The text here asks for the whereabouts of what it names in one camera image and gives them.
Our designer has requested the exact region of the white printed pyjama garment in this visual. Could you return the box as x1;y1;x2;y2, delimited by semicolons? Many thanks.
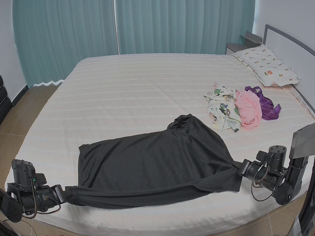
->
204;82;243;133

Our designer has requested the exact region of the pink garment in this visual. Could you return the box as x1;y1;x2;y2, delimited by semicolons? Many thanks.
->
234;89;262;129

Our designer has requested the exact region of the black garment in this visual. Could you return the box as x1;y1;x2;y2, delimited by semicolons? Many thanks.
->
64;114;243;209

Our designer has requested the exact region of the white printed pillow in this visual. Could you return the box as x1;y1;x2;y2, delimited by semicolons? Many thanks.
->
231;44;302;87

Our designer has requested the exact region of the bed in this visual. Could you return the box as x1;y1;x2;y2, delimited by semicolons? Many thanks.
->
4;24;315;234

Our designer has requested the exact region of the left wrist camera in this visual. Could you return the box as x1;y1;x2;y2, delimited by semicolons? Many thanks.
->
34;173;48;184

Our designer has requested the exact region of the purple garment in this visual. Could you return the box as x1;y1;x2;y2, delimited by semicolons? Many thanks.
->
244;86;282;121

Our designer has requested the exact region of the grey bedside table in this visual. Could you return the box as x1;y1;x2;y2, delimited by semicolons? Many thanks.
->
226;30;262;55

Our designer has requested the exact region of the black cable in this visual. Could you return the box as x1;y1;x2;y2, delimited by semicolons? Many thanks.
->
22;202;61;218
251;178;275;203

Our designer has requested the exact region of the black padded chair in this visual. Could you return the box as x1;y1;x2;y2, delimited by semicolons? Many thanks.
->
0;75;12;125

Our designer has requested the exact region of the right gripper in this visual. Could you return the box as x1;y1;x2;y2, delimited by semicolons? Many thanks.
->
237;158;257;180

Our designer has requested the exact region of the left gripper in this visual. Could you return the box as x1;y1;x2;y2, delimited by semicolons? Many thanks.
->
50;184;72;204

